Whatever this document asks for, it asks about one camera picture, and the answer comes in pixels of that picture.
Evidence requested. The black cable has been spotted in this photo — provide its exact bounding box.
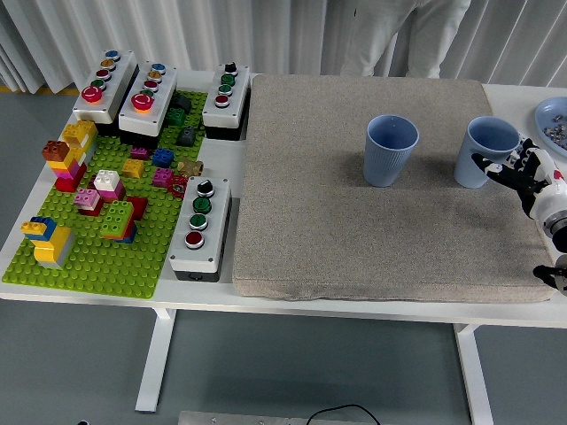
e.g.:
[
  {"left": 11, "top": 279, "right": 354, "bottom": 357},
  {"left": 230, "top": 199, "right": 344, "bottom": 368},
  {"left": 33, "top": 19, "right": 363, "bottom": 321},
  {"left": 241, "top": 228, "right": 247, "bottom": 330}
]
[{"left": 307, "top": 403, "right": 380, "bottom": 425}]

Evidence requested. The four-button control box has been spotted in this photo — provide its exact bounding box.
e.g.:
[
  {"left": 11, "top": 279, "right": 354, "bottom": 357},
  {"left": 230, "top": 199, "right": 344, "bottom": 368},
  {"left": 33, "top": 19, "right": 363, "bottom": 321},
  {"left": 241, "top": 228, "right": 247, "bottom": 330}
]
[
  {"left": 168, "top": 175, "right": 233, "bottom": 283},
  {"left": 201, "top": 61, "right": 252, "bottom": 142}
]

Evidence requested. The small metal nuts pile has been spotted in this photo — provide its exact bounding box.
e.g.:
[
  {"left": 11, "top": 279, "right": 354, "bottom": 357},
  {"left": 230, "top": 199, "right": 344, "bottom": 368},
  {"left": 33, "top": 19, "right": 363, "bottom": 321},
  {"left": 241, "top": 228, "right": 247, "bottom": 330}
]
[{"left": 543, "top": 125, "right": 567, "bottom": 148}]

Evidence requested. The red valve handwheel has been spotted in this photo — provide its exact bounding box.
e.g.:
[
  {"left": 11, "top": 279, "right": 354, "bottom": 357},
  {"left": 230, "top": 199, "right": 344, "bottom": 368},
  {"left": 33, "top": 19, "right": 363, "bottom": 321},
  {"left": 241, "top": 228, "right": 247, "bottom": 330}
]
[{"left": 167, "top": 174, "right": 190, "bottom": 197}]

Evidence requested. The grey-brown fabric mat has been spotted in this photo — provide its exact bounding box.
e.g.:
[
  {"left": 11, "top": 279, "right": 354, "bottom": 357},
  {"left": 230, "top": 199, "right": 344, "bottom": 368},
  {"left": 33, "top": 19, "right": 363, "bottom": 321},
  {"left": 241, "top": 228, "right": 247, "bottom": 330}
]
[{"left": 231, "top": 73, "right": 559, "bottom": 305}]

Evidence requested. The brown-topped brick tower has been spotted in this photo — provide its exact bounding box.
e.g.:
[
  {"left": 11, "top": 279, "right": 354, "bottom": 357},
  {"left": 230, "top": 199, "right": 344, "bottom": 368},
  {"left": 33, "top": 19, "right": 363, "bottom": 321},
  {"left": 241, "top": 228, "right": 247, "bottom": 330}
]
[{"left": 41, "top": 140, "right": 88, "bottom": 193}]

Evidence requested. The white pleated curtain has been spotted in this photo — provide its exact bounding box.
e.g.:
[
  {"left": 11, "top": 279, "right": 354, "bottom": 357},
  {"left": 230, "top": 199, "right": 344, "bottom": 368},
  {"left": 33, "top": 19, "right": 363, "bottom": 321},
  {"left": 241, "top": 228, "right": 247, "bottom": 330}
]
[{"left": 0, "top": 0, "right": 567, "bottom": 95}]

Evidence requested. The blue plate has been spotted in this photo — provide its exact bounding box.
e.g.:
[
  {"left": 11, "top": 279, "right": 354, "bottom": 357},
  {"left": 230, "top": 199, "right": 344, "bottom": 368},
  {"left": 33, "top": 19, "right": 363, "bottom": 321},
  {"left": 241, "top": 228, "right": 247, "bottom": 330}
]
[{"left": 534, "top": 97, "right": 567, "bottom": 159}]

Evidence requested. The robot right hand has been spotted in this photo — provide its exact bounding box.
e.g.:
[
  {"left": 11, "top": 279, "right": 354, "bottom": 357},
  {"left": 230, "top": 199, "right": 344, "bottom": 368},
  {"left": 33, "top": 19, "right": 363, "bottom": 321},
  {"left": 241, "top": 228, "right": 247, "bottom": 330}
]
[{"left": 470, "top": 137, "right": 567, "bottom": 221}]

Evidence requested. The blue brick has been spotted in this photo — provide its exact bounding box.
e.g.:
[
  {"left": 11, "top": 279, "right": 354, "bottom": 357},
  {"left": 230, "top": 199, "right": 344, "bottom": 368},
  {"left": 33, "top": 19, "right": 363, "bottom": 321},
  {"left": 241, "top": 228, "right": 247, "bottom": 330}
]
[{"left": 151, "top": 147, "right": 175, "bottom": 168}]

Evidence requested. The yellow blue brick tower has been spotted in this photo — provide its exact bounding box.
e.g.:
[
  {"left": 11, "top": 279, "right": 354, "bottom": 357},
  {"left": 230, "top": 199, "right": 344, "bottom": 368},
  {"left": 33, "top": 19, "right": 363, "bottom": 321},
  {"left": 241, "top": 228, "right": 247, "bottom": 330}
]
[{"left": 20, "top": 216, "right": 77, "bottom": 270}]

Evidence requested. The brass pipe fitting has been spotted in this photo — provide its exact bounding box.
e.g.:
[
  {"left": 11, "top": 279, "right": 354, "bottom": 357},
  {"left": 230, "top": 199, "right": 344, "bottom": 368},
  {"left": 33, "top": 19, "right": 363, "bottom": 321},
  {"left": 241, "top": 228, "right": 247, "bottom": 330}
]
[{"left": 177, "top": 158, "right": 205, "bottom": 179}]

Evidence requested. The pink red brick stack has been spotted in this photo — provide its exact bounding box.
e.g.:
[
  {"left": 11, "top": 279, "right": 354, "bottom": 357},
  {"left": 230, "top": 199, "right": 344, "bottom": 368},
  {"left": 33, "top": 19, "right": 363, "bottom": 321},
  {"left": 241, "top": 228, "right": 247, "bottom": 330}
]
[{"left": 74, "top": 187, "right": 105, "bottom": 218}]

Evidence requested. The blue ribbed cup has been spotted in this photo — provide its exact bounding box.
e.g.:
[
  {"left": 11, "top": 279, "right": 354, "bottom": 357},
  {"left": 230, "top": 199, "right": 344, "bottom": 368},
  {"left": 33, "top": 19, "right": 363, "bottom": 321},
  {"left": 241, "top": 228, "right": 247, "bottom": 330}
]
[
  {"left": 454, "top": 115, "right": 522, "bottom": 189},
  {"left": 362, "top": 114, "right": 420, "bottom": 189}
]

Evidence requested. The green studded baseplate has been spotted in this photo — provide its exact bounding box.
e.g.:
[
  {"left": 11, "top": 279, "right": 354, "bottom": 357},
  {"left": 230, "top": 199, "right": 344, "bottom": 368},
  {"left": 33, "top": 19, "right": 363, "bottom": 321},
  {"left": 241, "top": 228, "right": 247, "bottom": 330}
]
[{"left": 2, "top": 90, "right": 209, "bottom": 301}]

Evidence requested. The white pink brick stack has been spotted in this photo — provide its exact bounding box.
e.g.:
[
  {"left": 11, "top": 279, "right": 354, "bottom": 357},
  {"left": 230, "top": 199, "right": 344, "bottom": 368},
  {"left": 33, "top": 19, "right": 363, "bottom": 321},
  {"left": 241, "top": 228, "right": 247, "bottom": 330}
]
[{"left": 92, "top": 169, "right": 127, "bottom": 203}]

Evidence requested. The green-topped brick stack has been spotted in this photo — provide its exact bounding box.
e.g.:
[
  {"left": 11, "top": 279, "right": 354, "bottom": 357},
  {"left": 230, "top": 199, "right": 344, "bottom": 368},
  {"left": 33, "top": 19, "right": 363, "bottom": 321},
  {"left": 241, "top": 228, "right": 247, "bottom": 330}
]
[{"left": 99, "top": 199, "right": 137, "bottom": 244}]

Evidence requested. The person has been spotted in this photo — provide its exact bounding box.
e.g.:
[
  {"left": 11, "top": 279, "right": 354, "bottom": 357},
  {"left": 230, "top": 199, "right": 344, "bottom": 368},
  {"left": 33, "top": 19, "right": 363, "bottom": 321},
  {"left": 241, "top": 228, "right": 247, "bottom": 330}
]
[{"left": 340, "top": 0, "right": 471, "bottom": 80}]

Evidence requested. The white table leg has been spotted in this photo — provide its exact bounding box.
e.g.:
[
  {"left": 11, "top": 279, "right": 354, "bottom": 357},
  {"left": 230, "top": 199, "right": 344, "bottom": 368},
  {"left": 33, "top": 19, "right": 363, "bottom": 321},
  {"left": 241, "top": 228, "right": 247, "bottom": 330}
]
[
  {"left": 135, "top": 308, "right": 177, "bottom": 414},
  {"left": 454, "top": 323, "right": 494, "bottom": 425}
]

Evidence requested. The five-button control box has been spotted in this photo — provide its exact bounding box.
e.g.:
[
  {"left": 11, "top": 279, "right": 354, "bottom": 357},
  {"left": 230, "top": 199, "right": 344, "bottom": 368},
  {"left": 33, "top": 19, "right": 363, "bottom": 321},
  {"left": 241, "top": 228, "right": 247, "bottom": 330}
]
[
  {"left": 72, "top": 48, "right": 139, "bottom": 136},
  {"left": 118, "top": 60, "right": 179, "bottom": 150}
]

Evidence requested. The yellow white brick stack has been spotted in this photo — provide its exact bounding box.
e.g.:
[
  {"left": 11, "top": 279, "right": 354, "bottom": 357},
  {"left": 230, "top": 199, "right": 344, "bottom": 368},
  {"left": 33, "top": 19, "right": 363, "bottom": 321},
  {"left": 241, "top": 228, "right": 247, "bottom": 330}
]
[{"left": 61, "top": 120, "right": 99, "bottom": 166}]

